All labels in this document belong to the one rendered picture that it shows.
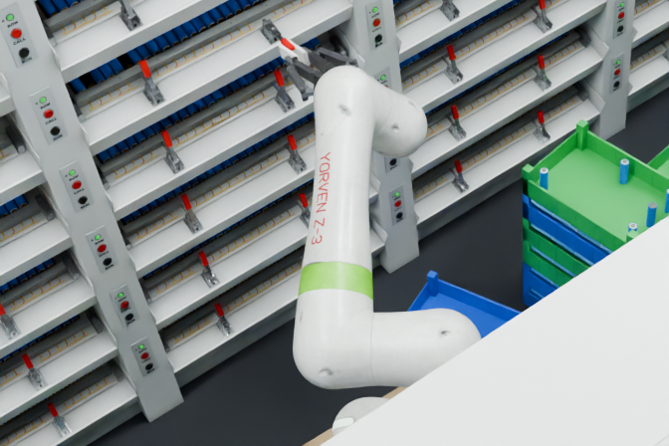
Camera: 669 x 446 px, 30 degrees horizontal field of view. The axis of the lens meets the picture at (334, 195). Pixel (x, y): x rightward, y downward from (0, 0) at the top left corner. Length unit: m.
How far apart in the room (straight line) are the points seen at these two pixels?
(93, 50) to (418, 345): 0.82
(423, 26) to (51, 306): 0.99
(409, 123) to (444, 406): 1.27
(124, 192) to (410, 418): 1.69
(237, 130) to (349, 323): 0.81
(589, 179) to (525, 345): 1.91
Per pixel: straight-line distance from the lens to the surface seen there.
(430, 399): 0.89
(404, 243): 3.12
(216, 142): 2.57
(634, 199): 2.78
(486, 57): 2.95
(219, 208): 2.70
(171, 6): 2.31
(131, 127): 2.41
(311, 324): 1.88
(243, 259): 2.84
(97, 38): 2.28
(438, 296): 3.11
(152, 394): 2.95
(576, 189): 2.79
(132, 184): 2.53
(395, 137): 2.11
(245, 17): 2.48
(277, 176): 2.73
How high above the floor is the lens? 2.47
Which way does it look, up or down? 47 degrees down
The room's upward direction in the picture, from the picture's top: 10 degrees counter-clockwise
